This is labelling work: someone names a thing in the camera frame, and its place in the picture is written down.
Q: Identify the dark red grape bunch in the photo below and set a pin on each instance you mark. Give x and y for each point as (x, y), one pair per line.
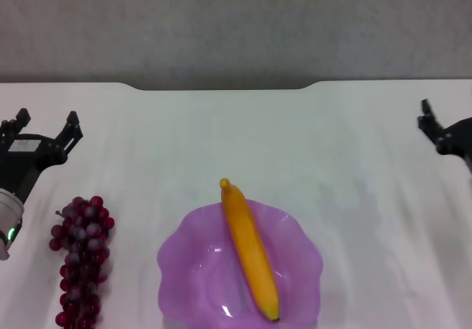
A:
(83, 255)

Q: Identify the purple wavy plastic plate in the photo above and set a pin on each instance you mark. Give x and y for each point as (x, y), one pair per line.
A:
(206, 270)

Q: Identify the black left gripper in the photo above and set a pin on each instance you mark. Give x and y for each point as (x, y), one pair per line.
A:
(26, 159)

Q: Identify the yellow banana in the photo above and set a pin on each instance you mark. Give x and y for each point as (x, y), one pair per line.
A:
(250, 248)

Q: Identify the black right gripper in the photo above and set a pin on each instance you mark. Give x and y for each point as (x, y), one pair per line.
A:
(457, 139)

